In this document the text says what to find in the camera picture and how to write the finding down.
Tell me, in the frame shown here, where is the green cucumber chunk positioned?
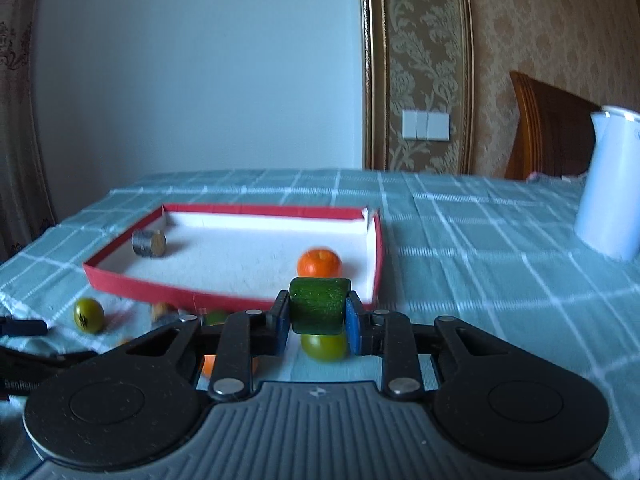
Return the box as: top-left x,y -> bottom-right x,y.
289,276 -> 352,336

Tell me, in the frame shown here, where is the patterned curtain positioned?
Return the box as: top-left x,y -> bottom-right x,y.
0,0 -> 56,261

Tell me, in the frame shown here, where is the white wall light switch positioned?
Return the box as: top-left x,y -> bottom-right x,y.
402,111 -> 451,141

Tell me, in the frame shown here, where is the red shallow cardboard tray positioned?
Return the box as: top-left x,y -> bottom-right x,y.
82,203 -> 385,313

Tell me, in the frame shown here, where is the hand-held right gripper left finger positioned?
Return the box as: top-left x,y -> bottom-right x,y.
117,290 -> 292,402

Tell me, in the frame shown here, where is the green mandarin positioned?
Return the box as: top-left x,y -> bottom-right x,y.
300,332 -> 348,362

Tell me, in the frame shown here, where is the wooden headboard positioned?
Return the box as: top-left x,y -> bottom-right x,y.
504,71 -> 601,181

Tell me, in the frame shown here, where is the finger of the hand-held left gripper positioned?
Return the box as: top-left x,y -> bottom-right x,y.
0,316 -> 48,337

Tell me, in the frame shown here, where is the green checked cloth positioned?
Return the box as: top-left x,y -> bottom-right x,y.
0,169 -> 640,480

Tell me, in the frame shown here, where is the orange mandarin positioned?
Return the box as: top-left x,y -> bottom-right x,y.
201,354 -> 261,379
297,248 -> 343,279

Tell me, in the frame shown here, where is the white electric kettle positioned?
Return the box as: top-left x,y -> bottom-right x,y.
574,105 -> 640,262

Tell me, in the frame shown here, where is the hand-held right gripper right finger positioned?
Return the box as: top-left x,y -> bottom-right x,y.
345,290 -> 506,402

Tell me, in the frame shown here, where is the small yellow-green round fruit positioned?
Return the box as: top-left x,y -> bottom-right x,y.
73,298 -> 106,334

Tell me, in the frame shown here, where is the gold framed wall panel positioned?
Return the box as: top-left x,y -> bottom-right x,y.
361,0 -> 475,176

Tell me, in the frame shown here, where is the grey cylindrical chunk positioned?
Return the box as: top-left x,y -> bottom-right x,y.
131,229 -> 167,259

